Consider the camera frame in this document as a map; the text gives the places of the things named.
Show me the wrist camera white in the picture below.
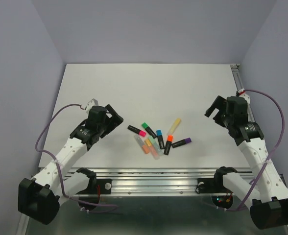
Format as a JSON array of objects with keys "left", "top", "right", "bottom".
[
  {"left": 85, "top": 98, "right": 98, "bottom": 113},
  {"left": 236, "top": 89, "right": 251, "bottom": 105}
]

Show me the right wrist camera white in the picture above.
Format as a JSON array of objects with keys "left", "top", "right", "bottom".
[{"left": 236, "top": 89, "right": 251, "bottom": 105}]

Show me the yellow pastel highlighter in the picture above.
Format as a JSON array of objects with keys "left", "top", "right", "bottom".
[{"left": 167, "top": 118, "right": 181, "bottom": 135}]

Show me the yellow-orange pastel cap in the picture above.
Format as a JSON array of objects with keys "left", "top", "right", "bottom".
[{"left": 144, "top": 139, "right": 152, "bottom": 148}]

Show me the blue cap black highlighter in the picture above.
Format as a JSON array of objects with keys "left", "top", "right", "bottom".
[{"left": 156, "top": 130, "right": 165, "bottom": 149}]

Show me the green cap black highlighter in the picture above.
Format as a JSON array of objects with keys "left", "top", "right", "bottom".
[{"left": 142, "top": 122, "right": 157, "bottom": 139}]

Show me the front aluminium rail frame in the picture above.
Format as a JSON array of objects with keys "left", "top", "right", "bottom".
[{"left": 15, "top": 167, "right": 288, "bottom": 235}]

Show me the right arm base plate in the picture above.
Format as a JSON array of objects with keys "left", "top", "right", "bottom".
[{"left": 195, "top": 178, "right": 233, "bottom": 210}]

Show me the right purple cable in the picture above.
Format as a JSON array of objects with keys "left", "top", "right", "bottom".
[{"left": 216, "top": 89, "right": 286, "bottom": 212}]

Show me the mint pastel highlighter body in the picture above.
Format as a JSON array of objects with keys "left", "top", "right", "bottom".
[{"left": 152, "top": 142, "right": 163, "bottom": 156}]

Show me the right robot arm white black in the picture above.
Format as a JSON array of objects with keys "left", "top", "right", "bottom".
[{"left": 205, "top": 96, "right": 288, "bottom": 230}]

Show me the purple cable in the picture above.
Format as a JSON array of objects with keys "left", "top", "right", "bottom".
[
  {"left": 35, "top": 103, "right": 120, "bottom": 214},
  {"left": 216, "top": 89, "right": 286, "bottom": 212}
]

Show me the pink highlighter cap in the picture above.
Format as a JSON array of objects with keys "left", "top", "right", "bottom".
[{"left": 139, "top": 131, "right": 146, "bottom": 137}]

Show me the purple cap black highlighter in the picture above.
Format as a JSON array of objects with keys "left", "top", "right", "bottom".
[{"left": 171, "top": 138, "right": 192, "bottom": 148}]

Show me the coral pastel highlighter cap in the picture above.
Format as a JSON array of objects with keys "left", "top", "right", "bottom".
[{"left": 142, "top": 144, "right": 150, "bottom": 154}]

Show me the right aluminium side rail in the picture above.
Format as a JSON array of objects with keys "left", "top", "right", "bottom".
[{"left": 230, "top": 64, "right": 255, "bottom": 121}]

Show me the peach pastel highlighter body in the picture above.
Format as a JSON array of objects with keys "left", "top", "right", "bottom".
[{"left": 148, "top": 145, "right": 159, "bottom": 160}]

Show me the orange cap black highlighter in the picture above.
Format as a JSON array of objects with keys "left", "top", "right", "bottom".
[{"left": 164, "top": 135, "right": 173, "bottom": 155}]

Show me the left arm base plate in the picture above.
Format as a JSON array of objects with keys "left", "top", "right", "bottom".
[{"left": 76, "top": 178, "right": 112, "bottom": 204}]

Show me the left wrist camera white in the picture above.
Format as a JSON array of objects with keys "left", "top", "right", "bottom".
[{"left": 85, "top": 98, "right": 98, "bottom": 113}]

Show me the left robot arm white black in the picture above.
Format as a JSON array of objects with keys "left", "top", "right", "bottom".
[{"left": 18, "top": 99, "right": 123, "bottom": 225}]

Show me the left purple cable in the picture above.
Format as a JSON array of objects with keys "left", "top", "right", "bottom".
[{"left": 35, "top": 103, "right": 120, "bottom": 214}]

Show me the pink highlighter black body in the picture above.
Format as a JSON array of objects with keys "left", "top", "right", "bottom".
[{"left": 127, "top": 125, "right": 141, "bottom": 135}]

